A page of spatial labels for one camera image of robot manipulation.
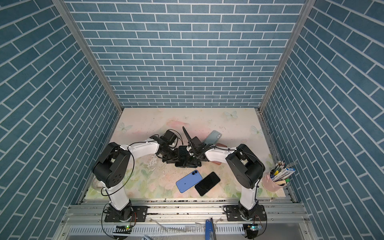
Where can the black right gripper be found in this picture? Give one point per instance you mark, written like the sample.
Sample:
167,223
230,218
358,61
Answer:
197,165

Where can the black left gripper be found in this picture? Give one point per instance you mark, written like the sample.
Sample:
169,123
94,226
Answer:
175,159

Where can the black phone case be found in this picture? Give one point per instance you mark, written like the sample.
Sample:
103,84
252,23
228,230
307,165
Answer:
185,160

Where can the sage green phone case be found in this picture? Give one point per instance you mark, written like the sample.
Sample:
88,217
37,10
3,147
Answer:
213,138

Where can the blue smartphone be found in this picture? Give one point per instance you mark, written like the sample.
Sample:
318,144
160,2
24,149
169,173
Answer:
189,181

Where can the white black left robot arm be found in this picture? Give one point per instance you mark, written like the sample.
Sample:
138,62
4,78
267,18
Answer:
111,167

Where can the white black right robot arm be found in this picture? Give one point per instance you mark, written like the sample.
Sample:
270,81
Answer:
244,164

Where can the dusty pink phone case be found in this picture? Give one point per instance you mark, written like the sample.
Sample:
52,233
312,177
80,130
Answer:
221,146

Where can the black smartphone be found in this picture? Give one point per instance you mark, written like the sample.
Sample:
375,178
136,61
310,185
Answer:
206,184

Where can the pink pen cup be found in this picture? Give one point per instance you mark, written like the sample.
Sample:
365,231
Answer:
272,186

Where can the white tape roll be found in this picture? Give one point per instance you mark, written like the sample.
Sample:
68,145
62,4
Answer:
96,184

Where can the blue white box in cup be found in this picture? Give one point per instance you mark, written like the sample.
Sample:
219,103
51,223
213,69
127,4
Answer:
285,173

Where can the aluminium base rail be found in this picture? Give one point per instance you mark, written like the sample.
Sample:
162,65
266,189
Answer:
186,219

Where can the blue handled tool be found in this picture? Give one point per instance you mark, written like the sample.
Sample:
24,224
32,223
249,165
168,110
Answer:
210,233

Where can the aluminium frame post left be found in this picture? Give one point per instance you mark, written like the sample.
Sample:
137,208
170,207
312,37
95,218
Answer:
76,32

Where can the aluminium frame post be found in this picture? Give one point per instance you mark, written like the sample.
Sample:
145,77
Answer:
303,16
76,32

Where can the aluminium frame post right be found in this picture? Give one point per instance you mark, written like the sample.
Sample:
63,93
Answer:
303,16

